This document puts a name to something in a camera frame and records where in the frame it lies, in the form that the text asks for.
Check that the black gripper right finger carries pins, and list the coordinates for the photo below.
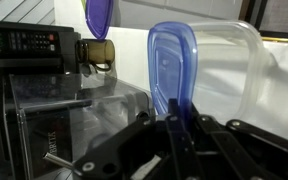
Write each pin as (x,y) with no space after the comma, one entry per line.
(237,150)

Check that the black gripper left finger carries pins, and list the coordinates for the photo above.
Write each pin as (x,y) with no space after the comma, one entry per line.
(174,143)

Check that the light blue plastic lid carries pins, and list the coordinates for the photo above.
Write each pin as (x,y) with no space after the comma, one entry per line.
(172,66)

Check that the clear plastic container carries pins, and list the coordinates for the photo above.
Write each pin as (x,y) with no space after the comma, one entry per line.
(230,66)

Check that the purple plastic lid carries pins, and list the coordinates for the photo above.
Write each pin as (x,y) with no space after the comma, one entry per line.
(99,16)

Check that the clear Brita water dispenser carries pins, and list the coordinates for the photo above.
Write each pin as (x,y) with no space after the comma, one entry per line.
(67,100)

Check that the grey cabinet doors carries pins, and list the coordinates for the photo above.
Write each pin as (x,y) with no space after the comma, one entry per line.
(184,10)

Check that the dark window frame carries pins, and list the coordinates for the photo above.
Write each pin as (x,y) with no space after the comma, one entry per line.
(277,16)

